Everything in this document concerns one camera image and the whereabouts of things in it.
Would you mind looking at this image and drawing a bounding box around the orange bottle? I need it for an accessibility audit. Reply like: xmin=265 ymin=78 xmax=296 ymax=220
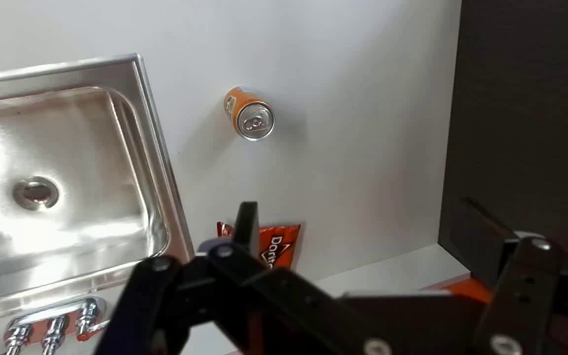
xmin=223 ymin=84 xmax=278 ymax=143

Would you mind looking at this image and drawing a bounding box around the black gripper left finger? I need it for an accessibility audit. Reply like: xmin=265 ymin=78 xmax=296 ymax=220
xmin=93 ymin=198 xmax=391 ymax=355

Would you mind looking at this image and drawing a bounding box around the dark wood cabinet panel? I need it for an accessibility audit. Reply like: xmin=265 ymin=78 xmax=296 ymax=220
xmin=436 ymin=0 xmax=568 ymax=281

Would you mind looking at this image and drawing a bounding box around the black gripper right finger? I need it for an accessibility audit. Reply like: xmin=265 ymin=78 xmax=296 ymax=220
xmin=472 ymin=230 xmax=568 ymax=355

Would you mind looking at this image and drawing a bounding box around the chrome two-handle faucet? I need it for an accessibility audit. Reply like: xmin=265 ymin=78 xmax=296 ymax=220
xmin=0 ymin=293 xmax=113 ymax=355

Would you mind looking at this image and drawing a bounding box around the stainless steel sink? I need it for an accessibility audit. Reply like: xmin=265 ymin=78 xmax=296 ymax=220
xmin=0 ymin=52 xmax=197 ymax=327

